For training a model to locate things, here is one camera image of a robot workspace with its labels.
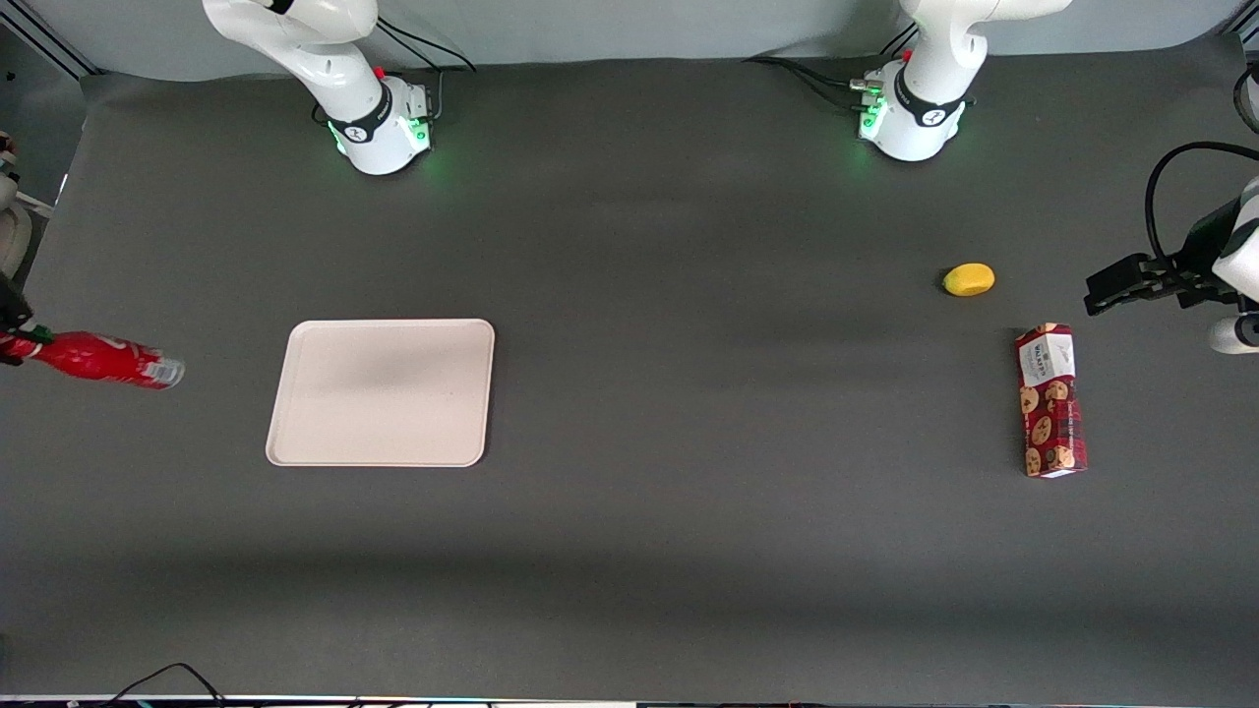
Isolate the black looped wrist cable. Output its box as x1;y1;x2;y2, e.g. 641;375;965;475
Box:
1144;142;1259;278

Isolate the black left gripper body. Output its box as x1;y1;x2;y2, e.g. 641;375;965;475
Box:
1169;200;1242;309

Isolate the black cable at table edge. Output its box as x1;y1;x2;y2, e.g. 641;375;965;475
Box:
96;663;229;708

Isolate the yellow lemon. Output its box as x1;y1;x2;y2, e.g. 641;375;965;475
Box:
942;263;996;298

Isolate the red cookie box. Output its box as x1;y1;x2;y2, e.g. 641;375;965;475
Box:
1015;323;1089;479

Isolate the red coke bottle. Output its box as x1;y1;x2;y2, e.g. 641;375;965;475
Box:
0;331;186;390

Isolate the beige plastic tray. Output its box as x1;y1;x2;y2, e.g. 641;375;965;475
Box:
266;319;496;468

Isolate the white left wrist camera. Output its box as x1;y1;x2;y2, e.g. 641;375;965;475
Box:
1209;315;1259;355

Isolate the black left arm base cable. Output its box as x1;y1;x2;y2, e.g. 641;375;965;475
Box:
745;22;921;111

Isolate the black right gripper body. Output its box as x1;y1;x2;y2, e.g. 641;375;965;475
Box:
0;271;33;333

